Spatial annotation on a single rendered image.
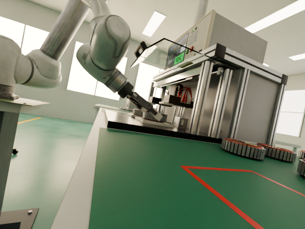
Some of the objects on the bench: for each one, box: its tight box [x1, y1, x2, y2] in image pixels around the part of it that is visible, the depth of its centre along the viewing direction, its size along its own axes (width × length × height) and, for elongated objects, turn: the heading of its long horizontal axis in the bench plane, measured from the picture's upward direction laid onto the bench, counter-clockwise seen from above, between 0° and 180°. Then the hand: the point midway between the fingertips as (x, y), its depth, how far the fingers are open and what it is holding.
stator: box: [143, 111, 166, 123], centre depth 68 cm, size 11×11×4 cm
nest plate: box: [135, 116, 174, 128], centre depth 68 cm, size 15×15×1 cm
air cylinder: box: [171, 116, 188, 129], centre depth 73 cm, size 5×8×6 cm
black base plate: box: [104, 110, 222, 144], centre depth 80 cm, size 47×64×2 cm
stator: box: [256, 143, 297, 163], centre depth 50 cm, size 11×11×4 cm
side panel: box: [228, 68, 286, 146], centre depth 63 cm, size 28×3×32 cm, turn 25°
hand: (154, 116), depth 68 cm, fingers open, 13 cm apart
